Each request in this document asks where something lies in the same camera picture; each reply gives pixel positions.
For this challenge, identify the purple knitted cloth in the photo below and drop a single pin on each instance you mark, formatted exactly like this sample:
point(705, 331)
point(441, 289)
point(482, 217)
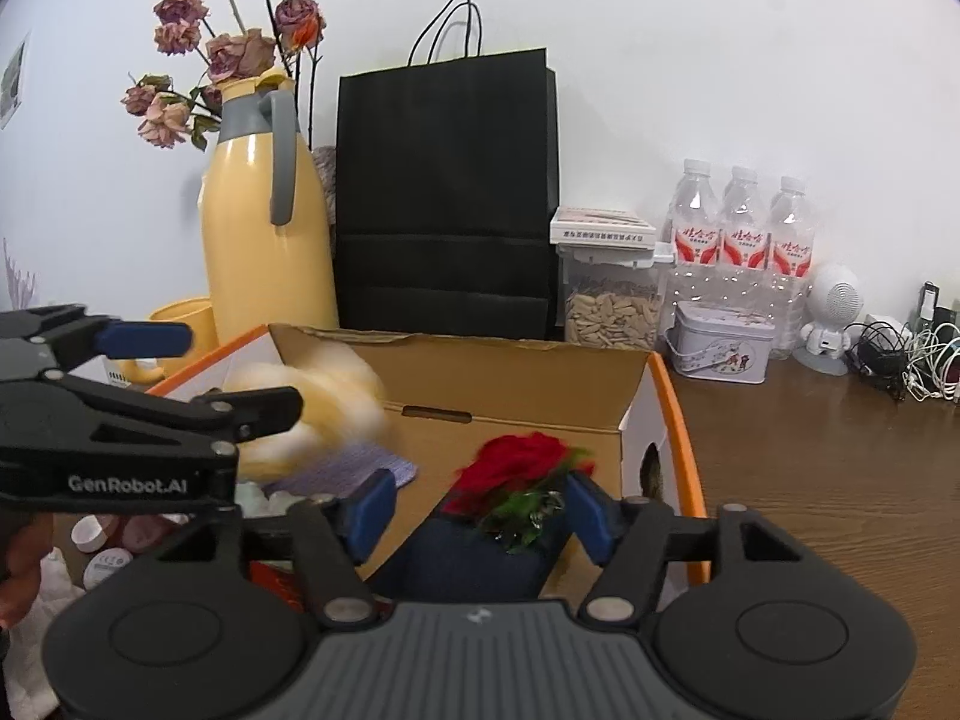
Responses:
point(341, 473)

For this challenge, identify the white robot figurine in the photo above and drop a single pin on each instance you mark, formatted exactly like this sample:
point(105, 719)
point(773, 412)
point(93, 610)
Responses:
point(833, 303)

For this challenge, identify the clear seed container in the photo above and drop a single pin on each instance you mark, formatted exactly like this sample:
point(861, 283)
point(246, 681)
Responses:
point(614, 297)

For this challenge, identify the white crumpled cloth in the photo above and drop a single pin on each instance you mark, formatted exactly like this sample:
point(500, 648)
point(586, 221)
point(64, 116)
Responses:
point(27, 689)

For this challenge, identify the red artificial rose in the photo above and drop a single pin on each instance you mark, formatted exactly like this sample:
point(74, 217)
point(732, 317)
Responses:
point(514, 488)

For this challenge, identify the yellow mug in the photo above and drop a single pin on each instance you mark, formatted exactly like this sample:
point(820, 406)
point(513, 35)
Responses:
point(187, 332)

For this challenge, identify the black paper bag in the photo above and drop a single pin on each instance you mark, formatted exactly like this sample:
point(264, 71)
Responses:
point(447, 177)

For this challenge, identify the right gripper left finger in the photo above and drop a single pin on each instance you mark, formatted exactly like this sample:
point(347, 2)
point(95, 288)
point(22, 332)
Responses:
point(330, 538)

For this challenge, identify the sheep plush toy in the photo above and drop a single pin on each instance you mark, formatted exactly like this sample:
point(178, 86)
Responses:
point(342, 404)

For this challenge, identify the water bottle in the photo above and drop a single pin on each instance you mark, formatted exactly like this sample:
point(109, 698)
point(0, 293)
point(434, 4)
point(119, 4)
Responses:
point(792, 235)
point(693, 227)
point(744, 241)

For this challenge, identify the middle water bottle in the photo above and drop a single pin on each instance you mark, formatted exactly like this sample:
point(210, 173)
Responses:
point(744, 241)

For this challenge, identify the right water bottle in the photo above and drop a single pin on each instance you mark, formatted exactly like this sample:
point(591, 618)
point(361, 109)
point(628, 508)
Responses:
point(792, 235)

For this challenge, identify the dried pink flower bouquet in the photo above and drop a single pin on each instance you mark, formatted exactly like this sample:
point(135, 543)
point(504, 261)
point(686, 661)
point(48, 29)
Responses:
point(231, 51)

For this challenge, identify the yellow thermos jug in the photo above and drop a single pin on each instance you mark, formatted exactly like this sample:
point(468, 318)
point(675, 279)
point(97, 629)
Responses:
point(265, 223)

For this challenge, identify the small white tin box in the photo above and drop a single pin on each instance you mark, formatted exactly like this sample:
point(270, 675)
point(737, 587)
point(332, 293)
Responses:
point(720, 343)

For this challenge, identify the wall poster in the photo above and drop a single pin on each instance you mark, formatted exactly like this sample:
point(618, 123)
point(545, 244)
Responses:
point(12, 83)

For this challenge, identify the red cardboard box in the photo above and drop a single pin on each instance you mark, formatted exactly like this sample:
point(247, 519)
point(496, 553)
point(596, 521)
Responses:
point(444, 397)

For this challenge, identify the person's left hand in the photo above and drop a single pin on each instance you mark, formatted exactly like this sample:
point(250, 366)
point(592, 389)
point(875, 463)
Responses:
point(25, 554)

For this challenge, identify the left water bottle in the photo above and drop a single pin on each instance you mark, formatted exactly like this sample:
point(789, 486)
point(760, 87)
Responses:
point(693, 227)

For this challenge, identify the flat white box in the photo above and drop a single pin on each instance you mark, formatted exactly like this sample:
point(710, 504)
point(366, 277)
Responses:
point(604, 228)

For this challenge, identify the dark blue pouch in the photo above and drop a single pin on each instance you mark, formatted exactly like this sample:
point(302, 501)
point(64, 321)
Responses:
point(448, 560)

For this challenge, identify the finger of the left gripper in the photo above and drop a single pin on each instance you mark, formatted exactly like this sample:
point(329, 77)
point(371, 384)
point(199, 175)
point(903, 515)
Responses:
point(250, 414)
point(61, 338)

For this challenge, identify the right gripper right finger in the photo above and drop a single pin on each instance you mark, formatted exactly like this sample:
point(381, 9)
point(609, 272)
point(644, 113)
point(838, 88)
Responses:
point(629, 540)

